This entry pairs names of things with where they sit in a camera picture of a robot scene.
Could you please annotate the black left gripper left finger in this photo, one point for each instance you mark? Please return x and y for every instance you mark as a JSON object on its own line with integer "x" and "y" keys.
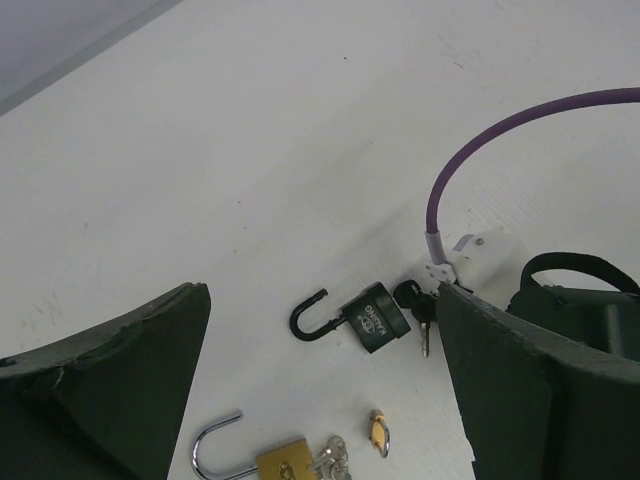
{"x": 107, "y": 402}

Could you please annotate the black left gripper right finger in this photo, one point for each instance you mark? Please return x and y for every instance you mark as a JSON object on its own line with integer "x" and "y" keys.
{"x": 534, "y": 404}

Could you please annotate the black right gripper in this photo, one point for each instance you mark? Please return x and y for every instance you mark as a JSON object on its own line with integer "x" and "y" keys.
{"x": 607, "y": 321}

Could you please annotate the small brass padlock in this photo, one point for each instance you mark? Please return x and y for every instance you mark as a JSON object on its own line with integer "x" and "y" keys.
{"x": 379, "y": 433}

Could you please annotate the black headed key pair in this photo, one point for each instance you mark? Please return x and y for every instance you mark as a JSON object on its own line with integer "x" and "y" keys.
{"x": 410, "y": 296}

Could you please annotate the black padlock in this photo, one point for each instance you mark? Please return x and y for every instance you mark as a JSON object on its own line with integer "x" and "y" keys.
{"x": 374, "y": 317}

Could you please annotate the medium brass padlock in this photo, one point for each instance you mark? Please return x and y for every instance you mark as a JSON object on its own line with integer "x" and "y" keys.
{"x": 290, "y": 459}

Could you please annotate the silver key bunch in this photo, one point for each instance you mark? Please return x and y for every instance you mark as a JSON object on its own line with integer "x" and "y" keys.
{"x": 332, "y": 462}

